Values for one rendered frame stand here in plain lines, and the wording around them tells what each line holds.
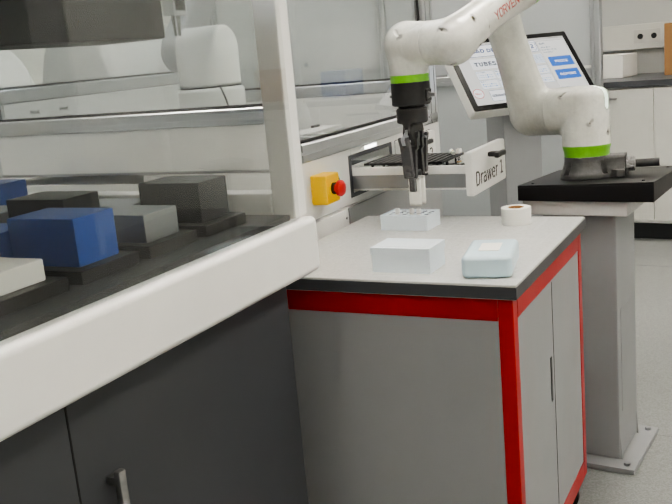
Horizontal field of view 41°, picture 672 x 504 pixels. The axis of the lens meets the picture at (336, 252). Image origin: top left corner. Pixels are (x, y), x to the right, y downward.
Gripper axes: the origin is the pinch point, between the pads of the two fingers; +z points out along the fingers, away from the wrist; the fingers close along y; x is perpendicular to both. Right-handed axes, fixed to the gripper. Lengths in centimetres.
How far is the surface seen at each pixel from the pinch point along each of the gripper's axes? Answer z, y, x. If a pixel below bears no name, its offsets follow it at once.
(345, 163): -5.9, 8.0, 23.6
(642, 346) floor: 85, 140, -26
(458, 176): -1.4, 12.7, -5.8
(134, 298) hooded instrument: -4, -108, -6
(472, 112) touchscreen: -10, 92, 19
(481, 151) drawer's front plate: -6.6, 19.5, -9.7
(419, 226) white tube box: 8.1, -3.2, -1.4
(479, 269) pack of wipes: 7, -42, -31
